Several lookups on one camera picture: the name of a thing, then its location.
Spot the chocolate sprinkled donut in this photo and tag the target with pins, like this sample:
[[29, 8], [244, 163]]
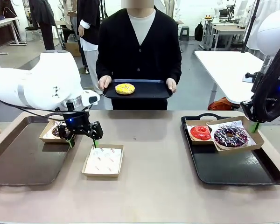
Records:
[[54, 131]]

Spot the black garment rack pole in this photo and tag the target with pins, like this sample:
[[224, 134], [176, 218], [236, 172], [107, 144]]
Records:
[[249, 28]]

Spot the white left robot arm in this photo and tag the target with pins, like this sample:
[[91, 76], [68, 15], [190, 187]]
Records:
[[49, 77]]

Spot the large cardboard box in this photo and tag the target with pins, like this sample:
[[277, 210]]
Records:
[[100, 175], [256, 145]]

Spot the person's left hand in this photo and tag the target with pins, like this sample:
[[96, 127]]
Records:
[[172, 84]]

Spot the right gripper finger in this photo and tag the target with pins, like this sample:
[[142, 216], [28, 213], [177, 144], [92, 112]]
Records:
[[258, 126], [247, 109]]

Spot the white hanging garment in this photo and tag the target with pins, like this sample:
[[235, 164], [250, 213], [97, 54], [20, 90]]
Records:
[[256, 35]]

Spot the brown cardboard carton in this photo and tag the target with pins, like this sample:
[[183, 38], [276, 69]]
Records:
[[72, 49]]

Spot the black backpack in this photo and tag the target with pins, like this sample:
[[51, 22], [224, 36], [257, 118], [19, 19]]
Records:
[[199, 32]]

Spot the black serving tray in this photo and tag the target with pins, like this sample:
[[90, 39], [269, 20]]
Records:
[[149, 89]]

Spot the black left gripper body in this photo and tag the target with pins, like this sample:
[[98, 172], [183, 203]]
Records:
[[77, 122]]

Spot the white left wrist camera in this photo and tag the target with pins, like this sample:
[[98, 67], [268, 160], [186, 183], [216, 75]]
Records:
[[91, 98]]

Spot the person's right hand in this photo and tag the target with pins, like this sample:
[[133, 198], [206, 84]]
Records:
[[105, 80]]

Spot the brown plastic tray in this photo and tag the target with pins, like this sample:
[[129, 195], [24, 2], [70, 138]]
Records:
[[25, 161]]

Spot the person's right forearm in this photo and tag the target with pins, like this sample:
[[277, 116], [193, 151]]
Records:
[[102, 67]]

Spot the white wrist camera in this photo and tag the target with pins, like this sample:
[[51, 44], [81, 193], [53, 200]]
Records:
[[91, 98], [248, 78]]

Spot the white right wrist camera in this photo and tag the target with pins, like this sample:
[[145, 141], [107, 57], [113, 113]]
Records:
[[248, 78]]

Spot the person's left forearm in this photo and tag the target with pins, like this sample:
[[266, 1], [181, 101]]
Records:
[[175, 68]]

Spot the small cardboard box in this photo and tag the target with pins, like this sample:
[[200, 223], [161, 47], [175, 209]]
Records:
[[199, 142], [45, 139]]

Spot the grey plastic stool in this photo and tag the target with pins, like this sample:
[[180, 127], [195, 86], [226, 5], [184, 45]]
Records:
[[184, 32]]

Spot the orange bag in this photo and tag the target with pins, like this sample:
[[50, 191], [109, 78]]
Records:
[[220, 104]]

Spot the person in black cardigan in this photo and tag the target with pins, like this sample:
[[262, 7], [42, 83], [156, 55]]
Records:
[[121, 46]]

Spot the grey workbench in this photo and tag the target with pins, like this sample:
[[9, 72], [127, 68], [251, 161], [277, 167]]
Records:
[[221, 25]]

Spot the large white table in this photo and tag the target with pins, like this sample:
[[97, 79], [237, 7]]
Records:
[[224, 70]]

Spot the dark purple drizzled donut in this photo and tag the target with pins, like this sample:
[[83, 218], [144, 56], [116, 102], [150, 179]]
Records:
[[220, 138]]

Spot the black office chair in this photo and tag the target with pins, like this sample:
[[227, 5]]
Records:
[[32, 28]]

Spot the yellow sprinkled donut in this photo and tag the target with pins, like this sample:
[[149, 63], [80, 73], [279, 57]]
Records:
[[120, 89]]

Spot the red glazed donut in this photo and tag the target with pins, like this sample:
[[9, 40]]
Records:
[[194, 134]]

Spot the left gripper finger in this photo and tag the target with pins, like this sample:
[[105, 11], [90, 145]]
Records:
[[65, 134], [97, 130]]

